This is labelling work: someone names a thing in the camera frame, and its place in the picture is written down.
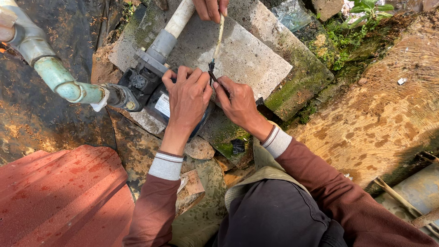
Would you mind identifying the person's right hand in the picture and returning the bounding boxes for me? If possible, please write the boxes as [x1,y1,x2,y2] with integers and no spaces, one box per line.
[212,75,272,134]

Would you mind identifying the person's left hand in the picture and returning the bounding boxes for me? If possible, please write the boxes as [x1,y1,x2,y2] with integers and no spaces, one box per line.
[161,66,214,138]

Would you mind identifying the black taped wire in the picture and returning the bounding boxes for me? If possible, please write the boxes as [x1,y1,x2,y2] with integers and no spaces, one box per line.
[207,58,230,97]

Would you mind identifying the black water pump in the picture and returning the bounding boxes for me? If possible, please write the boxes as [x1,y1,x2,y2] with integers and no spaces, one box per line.
[102,65,216,139]

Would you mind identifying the black plastic scrap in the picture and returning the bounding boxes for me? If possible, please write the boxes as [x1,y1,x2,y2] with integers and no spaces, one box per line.
[230,138,246,156]

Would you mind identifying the grey concrete slab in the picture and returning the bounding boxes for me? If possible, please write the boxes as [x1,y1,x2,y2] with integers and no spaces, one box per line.
[109,0,294,103]

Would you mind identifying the brown rounded stone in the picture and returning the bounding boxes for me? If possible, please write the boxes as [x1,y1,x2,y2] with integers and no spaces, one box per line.
[183,136,216,160]

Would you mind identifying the grey pipe fitting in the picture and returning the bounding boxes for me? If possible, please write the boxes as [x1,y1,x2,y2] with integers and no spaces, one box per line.
[134,29,178,77]

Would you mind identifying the mossy concrete block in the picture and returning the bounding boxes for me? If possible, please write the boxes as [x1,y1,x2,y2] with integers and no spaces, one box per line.
[263,21,335,122]

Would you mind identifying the person's khaki garment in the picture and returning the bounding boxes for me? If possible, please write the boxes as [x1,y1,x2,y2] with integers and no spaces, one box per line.
[224,120,311,210]

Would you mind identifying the white plastic pipe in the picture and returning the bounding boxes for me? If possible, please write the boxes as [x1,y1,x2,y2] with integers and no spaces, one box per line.
[164,0,196,39]

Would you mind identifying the white thread seal tape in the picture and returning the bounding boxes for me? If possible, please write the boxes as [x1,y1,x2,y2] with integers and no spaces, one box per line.
[90,87,110,112]

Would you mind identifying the small brown board piece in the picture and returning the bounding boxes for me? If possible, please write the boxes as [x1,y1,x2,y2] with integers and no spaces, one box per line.
[174,169,206,218]

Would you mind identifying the clear plastic bag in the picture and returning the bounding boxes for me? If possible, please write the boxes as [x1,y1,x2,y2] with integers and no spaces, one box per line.
[270,0,313,33]

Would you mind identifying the person's dark trousers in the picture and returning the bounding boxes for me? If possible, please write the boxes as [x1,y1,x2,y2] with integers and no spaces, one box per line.
[212,178,348,247]

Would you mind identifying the grey stone chunk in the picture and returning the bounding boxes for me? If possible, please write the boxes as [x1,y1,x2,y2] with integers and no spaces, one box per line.
[310,0,345,22]

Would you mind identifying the large cut tree stump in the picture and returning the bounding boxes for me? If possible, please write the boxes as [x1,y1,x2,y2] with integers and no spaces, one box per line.
[287,12,439,193]

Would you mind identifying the black tarp sheet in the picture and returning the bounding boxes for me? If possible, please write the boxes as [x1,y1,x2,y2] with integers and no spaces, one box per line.
[0,0,125,166]

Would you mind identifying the red roof tile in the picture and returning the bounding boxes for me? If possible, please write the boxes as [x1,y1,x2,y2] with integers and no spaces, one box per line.
[0,144,136,247]

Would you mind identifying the green leafy plant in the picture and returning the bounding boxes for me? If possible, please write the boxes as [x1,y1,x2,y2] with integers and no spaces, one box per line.
[349,0,395,22]

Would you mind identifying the bamboo stick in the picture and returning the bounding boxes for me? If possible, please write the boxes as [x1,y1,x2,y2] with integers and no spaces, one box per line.
[373,176,439,239]

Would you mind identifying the grey metal sheet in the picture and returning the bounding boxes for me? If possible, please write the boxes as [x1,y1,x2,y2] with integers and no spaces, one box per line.
[374,162,439,242]

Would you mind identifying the white electric cable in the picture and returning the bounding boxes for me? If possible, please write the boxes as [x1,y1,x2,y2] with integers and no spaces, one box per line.
[212,13,226,61]

